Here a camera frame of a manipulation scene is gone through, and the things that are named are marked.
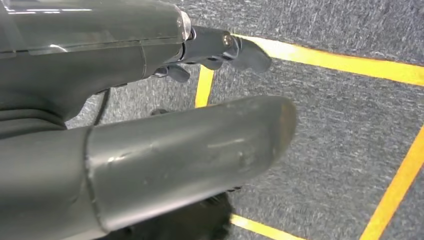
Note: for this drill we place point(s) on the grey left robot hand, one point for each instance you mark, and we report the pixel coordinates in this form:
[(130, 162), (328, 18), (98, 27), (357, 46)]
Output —
[(165, 159)]

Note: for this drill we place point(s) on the yellow floor tape square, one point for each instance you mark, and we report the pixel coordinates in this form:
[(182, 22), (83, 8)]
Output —
[(331, 61)]

